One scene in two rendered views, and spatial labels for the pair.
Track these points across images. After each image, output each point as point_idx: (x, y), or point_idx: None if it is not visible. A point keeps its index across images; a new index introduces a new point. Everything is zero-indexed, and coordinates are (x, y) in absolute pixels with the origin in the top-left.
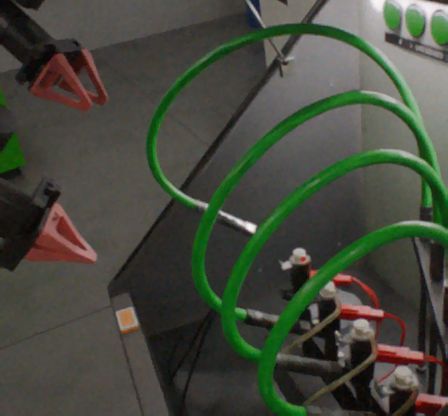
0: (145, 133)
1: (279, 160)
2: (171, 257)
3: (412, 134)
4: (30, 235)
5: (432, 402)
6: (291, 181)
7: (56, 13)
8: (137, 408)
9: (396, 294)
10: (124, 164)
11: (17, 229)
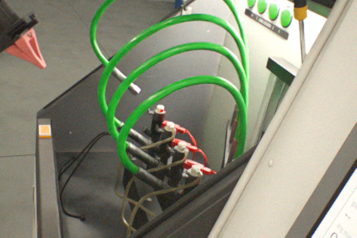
0: (83, 56)
1: (165, 67)
2: (83, 105)
3: None
4: (13, 38)
5: None
6: (168, 82)
7: None
8: (24, 222)
9: (211, 170)
10: (63, 71)
11: (8, 31)
